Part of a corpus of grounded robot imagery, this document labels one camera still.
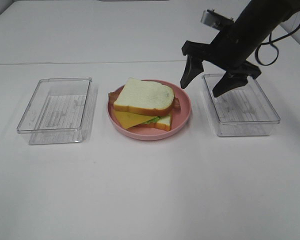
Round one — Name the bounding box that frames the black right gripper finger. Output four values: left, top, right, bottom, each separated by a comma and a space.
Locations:
212, 71, 248, 98
180, 54, 204, 89

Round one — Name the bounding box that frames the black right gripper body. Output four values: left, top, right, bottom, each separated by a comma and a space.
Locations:
181, 32, 261, 79

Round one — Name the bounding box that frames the bacon strip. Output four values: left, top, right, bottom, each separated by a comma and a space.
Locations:
172, 97, 181, 112
108, 91, 120, 104

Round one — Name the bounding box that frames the bread slice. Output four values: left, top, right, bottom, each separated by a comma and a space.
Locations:
135, 112, 173, 131
113, 77, 175, 116

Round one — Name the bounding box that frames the green lettuce leaf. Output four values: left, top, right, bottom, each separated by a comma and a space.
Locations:
142, 116, 161, 125

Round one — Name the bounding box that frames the yellow cheese slice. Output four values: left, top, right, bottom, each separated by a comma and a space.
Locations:
113, 110, 156, 129

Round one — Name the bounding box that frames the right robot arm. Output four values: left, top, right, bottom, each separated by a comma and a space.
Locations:
180, 0, 300, 97

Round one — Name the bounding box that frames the clear right plastic tray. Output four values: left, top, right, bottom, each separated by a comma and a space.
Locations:
202, 74, 281, 137

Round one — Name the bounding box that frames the clear plastic tray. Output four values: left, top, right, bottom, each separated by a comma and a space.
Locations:
16, 77, 98, 145
202, 74, 281, 137

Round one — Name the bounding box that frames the pink round plate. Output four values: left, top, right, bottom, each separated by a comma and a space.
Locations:
107, 80, 192, 141

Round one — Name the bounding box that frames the clear left plastic tray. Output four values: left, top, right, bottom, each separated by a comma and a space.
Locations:
16, 77, 98, 145

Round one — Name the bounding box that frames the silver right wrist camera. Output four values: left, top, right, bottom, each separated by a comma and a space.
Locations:
200, 9, 234, 31

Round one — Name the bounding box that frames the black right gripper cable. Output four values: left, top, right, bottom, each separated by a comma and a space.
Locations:
254, 4, 300, 67

